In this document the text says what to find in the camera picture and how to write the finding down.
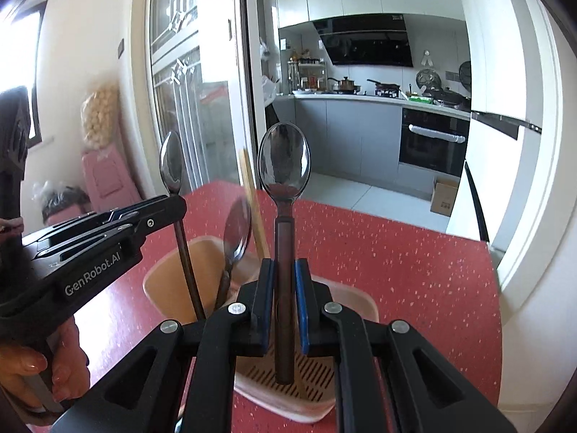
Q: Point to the pink plastic stool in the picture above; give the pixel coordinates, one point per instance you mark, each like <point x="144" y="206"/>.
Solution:
<point x="110" y="180"/>

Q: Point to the small desk fan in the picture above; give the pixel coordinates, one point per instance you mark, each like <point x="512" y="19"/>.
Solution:
<point x="426" y="79"/>

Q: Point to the person's left hand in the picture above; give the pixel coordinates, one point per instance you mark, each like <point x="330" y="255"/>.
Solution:
<point x="18" y="365"/>

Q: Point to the black built-in oven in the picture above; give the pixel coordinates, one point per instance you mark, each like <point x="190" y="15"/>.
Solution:
<point x="428" y="144"/>

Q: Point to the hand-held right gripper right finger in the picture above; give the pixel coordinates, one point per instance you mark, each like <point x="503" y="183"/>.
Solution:
<point x="301" y="315"/>

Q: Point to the plain wooden chopstick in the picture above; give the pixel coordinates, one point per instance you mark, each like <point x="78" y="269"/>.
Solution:
<point x="254" y="216"/>

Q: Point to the wall switch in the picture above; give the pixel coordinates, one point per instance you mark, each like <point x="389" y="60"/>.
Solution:
<point x="121" y="49"/>

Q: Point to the green box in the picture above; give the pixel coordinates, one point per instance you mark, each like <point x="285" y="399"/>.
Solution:
<point x="420" y="97"/>

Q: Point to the cardboard box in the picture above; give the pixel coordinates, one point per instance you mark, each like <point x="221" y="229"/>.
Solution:
<point x="444" y="198"/>

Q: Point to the black range hood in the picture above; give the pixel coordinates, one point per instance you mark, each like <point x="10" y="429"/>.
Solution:
<point x="365" y="40"/>

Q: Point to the black frying pan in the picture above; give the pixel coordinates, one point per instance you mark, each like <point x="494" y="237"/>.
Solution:
<point x="385" y="85"/>

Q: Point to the beige plastic utensil holder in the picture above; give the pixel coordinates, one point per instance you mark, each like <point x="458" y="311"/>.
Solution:
<point x="351" y="311"/>

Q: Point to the white plastic bag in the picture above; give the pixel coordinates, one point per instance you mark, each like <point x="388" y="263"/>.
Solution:
<point x="269" y="88"/>

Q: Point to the sliding glass door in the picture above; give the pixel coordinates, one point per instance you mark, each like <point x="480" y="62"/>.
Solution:
<point x="198" y="76"/>

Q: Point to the metal cooking pot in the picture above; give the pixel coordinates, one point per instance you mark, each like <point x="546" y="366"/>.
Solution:
<point x="346" y="85"/>

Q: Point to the spice rack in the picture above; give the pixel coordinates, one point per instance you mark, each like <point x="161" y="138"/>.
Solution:
<point x="306" y="74"/>

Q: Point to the window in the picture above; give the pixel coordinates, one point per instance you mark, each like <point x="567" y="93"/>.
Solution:
<point x="18" y="54"/>

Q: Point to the bag of white balls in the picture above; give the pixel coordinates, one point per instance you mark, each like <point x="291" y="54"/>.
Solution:
<point x="99" y="115"/>

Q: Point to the black plastic bag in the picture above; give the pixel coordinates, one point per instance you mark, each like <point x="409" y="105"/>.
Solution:
<point x="65" y="203"/>

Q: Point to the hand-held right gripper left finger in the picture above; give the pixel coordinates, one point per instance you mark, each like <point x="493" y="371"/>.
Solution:
<point x="270" y="302"/>

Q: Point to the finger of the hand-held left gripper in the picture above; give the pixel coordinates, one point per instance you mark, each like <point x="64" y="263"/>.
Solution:
<point x="90" y="218"/>
<point x="162" y="216"/>

